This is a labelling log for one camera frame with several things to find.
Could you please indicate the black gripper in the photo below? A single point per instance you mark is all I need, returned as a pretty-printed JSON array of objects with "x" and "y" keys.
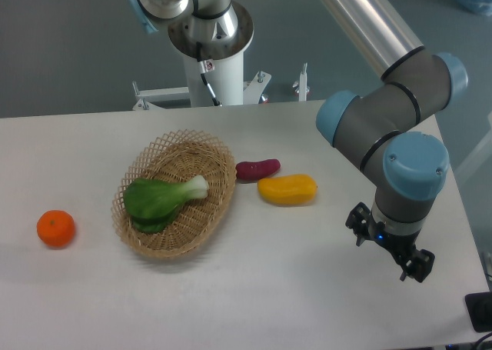
[{"x": 397, "y": 238}]

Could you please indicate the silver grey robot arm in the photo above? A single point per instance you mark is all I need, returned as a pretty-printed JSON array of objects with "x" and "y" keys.
[{"x": 375, "y": 132}]

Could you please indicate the woven bamboo basket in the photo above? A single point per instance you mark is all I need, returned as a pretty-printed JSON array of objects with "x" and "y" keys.
[{"x": 178, "y": 157}]

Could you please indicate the green bok choy vegetable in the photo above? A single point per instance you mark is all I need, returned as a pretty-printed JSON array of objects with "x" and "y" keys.
[{"x": 154, "y": 204}]

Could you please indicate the yellow mango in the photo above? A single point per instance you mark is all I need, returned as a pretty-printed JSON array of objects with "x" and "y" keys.
[{"x": 295, "y": 189}]

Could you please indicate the black device at table edge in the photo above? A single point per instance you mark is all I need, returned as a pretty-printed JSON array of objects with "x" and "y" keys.
[{"x": 479, "y": 310}]

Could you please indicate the purple sweet potato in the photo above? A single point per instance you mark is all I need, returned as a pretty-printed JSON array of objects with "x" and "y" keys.
[{"x": 254, "y": 171}]

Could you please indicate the orange tangerine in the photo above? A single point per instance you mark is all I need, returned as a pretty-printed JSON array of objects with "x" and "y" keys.
[{"x": 56, "y": 228}]

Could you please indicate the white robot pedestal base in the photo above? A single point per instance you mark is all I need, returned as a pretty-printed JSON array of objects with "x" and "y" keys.
[{"x": 212, "y": 50}]

